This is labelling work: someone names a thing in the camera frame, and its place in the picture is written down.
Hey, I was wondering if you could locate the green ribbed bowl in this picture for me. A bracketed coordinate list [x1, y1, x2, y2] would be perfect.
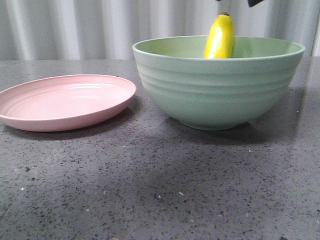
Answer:
[132, 35, 305, 130]

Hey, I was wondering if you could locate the pink ribbed plate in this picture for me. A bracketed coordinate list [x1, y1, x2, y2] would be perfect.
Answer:
[0, 74, 136, 132]

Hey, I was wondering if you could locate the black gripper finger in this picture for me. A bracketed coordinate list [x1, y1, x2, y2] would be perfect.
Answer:
[247, 0, 263, 7]

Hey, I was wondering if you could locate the yellow banana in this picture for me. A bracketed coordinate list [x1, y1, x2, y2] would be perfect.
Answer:
[203, 12, 235, 59]

